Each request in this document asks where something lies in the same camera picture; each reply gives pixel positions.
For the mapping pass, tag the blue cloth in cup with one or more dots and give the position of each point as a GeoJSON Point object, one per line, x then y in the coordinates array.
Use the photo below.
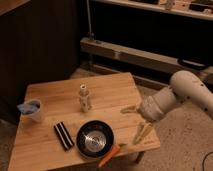
{"type": "Point", "coordinates": [28, 108]}

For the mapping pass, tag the black ceramic bowl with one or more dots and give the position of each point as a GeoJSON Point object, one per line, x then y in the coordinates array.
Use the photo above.
{"type": "Point", "coordinates": [94, 139]}

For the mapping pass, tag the long grey case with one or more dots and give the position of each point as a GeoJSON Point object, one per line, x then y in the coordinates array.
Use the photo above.
{"type": "Point", "coordinates": [133, 56]}

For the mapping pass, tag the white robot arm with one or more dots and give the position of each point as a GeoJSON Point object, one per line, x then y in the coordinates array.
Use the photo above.
{"type": "Point", "coordinates": [183, 86]}

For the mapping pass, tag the orange pepper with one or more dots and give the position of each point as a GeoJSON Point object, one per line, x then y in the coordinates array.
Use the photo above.
{"type": "Point", "coordinates": [113, 151]}

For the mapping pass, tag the white patterned bottle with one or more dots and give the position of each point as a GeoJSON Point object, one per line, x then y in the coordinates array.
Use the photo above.
{"type": "Point", "coordinates": [84, 98]}

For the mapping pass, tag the black white striped block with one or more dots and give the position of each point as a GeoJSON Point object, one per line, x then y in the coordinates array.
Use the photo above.
{"type": "Point", "coordinates": [63, 136]}

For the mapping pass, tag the wooden shelf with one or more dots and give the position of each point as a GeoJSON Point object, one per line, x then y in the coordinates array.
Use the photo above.
{"type": "Point", "coordinates": [157, 8]}

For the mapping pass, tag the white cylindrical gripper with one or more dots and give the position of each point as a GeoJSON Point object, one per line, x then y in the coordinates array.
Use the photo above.
{"type": "Point", "coordinates": [152, 109]}

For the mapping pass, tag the metal vertical pole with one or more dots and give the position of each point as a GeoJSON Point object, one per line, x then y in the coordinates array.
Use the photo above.
{"type": "Point", "coordinates": [90, 32]}

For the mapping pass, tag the black case handle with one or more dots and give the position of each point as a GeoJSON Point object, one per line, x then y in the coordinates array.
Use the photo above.
{"type": "Point", "coordinates": [191, 65]}

